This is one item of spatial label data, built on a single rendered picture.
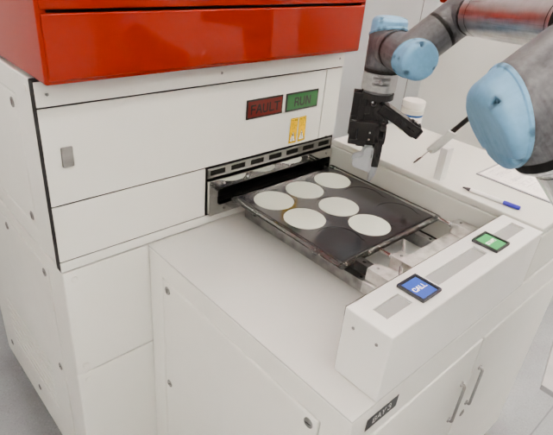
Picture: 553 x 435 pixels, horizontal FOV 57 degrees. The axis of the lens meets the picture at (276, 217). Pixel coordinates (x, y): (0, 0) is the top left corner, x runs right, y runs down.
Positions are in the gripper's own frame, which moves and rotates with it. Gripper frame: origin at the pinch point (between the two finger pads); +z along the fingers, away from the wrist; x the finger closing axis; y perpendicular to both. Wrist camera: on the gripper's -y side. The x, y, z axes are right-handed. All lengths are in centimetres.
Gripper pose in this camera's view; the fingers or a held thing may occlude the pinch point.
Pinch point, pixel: (372, 175)
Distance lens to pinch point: 122.6
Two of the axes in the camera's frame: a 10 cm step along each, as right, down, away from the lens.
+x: -1.3, 4.8, -8.7
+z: -0.7, 8.7, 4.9
